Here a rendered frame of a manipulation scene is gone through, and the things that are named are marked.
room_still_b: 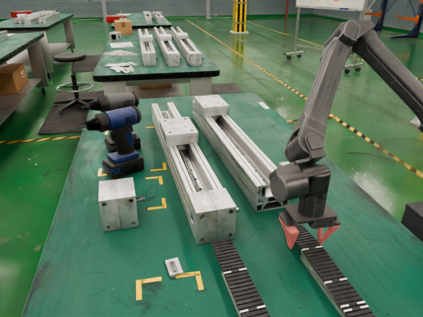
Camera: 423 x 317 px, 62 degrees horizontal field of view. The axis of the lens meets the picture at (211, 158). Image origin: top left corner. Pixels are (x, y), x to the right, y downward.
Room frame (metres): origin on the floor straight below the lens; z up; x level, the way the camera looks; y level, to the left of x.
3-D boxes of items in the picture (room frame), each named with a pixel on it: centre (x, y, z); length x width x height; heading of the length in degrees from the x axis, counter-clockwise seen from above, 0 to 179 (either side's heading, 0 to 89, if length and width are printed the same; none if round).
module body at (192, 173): (1.16, 0.12, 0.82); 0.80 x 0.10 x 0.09; 15
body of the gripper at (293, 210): (0.66, -0.22, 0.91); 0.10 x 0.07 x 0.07; 103
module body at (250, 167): (1.21, -0.06, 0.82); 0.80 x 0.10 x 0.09; 15
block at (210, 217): (0.74, -0.01, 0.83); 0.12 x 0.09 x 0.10; 105
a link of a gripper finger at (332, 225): (0.66, -0.25, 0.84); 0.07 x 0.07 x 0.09; 13
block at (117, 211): (0.79, 0.24, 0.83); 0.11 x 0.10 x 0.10; 105
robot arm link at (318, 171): (0.65, -0.22, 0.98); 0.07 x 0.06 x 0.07; 114
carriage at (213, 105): (1.45, 0.00, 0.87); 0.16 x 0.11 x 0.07; 15
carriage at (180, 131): (1.16, 0.12, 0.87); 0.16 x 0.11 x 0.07; 15
